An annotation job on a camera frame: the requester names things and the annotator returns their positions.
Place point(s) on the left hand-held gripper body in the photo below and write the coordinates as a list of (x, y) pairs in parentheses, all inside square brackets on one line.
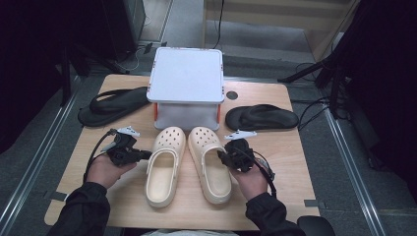
[(123, 150)]

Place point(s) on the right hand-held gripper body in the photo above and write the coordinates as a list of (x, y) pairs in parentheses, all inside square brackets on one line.
[(242, 157)]

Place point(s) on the cream clog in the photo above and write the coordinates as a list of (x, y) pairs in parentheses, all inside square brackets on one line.
[(162, 183), (214, 180)]

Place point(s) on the black flip-flop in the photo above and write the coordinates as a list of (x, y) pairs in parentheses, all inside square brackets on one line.
[(114, 106), (262, 118)]

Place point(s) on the white shoe rack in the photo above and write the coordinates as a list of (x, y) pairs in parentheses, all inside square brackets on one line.
[(187, 75)]

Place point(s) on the person's right hand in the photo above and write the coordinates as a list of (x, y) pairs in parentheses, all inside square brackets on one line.
[(252, 182)]

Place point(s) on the person's left hand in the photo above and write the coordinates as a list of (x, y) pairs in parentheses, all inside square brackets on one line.
[(105, 172)]

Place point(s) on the black table grommet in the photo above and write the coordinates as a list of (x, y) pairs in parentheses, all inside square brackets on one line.
[(232, 95)]

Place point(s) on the person's light trousers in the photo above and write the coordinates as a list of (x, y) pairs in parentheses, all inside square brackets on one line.
[(190, 233)]

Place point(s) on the grey tape strip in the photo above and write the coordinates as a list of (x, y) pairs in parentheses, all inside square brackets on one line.
[(313, 203), (55, 196)]

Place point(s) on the black metal stand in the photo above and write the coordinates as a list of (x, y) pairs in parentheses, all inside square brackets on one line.
[(67, 75)]

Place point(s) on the black rounded seat part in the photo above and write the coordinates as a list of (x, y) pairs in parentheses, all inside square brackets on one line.
[(316, 226)]

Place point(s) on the black tripod stand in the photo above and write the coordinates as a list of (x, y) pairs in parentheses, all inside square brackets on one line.
[(334, 85)]

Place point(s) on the black cabinet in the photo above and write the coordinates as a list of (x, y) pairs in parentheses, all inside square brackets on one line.
[(126, 26)]

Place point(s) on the wooden platform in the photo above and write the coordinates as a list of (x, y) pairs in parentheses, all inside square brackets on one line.
[(262, 19)]

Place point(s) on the metal floor rail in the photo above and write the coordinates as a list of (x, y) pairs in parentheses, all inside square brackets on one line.
[(352, 170), (39, 154)]

